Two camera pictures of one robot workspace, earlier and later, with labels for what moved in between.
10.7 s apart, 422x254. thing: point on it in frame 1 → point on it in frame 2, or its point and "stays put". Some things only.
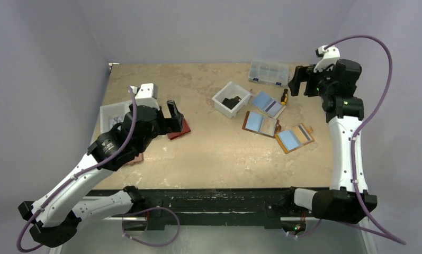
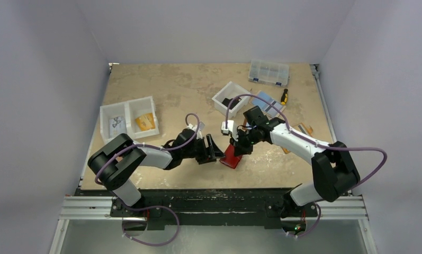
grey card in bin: (116, 119) stays put
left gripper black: (170, 125) → (203, 158)
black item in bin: (231, 103) stays put
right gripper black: (311, 78) → (241, 144)
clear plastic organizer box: (273, 73) stays put
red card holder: (185, 129) → (230, 160)
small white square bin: (231, 99) stays put
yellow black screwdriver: (284, 98) stays put
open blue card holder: (271, 106) stays put
